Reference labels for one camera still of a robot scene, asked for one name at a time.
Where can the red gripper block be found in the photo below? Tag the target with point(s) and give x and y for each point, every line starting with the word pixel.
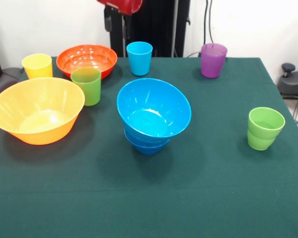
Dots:
pixel 124 6

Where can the red-orange bowl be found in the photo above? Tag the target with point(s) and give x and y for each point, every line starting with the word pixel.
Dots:
pixel 84 54

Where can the large blue bowl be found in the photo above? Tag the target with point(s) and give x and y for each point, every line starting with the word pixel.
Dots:
pixel 151 99

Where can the small light blue bowl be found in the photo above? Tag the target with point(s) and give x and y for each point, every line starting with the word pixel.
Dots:
pixel 144 140

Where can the small dark blue bowl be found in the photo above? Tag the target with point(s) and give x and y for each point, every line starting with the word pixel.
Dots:
pixel 149 150

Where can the light blue cup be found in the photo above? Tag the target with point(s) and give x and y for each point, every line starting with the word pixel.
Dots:
pixel 139 59

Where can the smooth green cup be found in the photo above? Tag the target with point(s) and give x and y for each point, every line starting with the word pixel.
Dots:
pixel 87 91

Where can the yellow cup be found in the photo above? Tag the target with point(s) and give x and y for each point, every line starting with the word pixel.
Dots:
pixel 37 68

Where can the purple cup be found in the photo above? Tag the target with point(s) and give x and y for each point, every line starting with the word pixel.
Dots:
pixel 212 64

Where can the grey black stand base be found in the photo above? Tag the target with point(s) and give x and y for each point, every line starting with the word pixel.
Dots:
pixel 5 74
pixel 290 84

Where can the large yellow-orange bowl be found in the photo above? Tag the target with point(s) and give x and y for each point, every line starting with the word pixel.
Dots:
pixel 39 134

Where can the dark green tablecloth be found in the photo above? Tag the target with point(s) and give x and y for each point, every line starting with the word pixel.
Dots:
pixel 149 186

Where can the ridged green cup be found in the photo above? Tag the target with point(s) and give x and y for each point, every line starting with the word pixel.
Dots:
pixel 260 141

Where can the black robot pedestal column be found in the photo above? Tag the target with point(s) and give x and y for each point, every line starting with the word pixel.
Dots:
pixel 154 29

